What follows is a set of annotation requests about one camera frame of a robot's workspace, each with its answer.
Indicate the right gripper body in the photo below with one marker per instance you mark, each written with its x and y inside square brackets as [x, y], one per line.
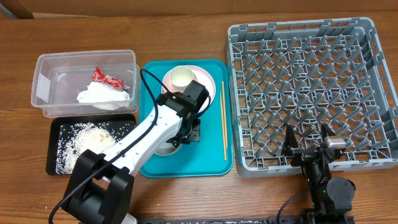
[302, 155]

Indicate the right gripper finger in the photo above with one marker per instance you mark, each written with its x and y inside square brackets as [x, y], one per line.
[326, 130]
[290, 140]

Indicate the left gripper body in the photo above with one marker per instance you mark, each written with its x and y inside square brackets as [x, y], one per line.
[188, 134]

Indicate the grey bowl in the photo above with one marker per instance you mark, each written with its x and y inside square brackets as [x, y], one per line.
[167, 149]

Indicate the white napkin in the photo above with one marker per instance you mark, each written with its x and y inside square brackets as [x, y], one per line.
[104, 96]

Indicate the red snack wrapper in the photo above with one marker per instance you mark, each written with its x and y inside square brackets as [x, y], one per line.
[99, 76]

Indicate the white rice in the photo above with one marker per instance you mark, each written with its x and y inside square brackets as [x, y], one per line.
[74, 139]

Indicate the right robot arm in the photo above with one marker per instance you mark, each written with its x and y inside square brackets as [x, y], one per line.
[331, 196]

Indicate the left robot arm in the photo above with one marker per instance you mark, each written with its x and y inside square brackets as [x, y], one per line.
[100, 187]

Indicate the large pink plate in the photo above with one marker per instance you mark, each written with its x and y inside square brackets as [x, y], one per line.
[205, 79]

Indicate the white cup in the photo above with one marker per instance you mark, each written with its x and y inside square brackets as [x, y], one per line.
[181, 76]

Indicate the small pink plate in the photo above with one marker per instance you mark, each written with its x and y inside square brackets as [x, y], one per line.
[167, 82]

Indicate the grey plastic dish rack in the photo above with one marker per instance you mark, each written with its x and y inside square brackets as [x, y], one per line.
[306, 74]

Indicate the teal plastic serving tray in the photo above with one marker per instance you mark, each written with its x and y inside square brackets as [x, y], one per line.
[208, 156]

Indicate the clear plastic storage bin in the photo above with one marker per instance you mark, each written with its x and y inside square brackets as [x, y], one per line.
[59, 77]

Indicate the black plastic tray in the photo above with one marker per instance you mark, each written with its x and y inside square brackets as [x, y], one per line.
[55, 127]

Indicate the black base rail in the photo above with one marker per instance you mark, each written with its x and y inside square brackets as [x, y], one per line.
[268, 220]

